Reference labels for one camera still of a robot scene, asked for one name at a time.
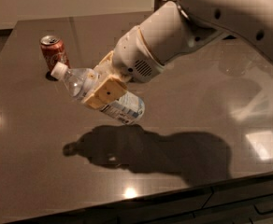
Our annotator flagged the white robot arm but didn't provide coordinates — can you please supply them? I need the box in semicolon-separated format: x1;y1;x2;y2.
82;0;273;109

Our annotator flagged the clear plastic water bottle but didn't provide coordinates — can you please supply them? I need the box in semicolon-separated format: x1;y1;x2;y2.
51;63;145;125

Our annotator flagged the metal cup holder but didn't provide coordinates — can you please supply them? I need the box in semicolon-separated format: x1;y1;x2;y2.
153;0;165;11

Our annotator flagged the dark cabinet drawer front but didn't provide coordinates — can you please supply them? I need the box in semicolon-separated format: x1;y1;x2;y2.
4;175;273;224

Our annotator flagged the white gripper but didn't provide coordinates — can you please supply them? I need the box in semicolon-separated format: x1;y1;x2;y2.
82;26;164;110

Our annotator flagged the red cola can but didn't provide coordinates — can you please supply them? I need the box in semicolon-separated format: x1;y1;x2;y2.
40;35;69;71

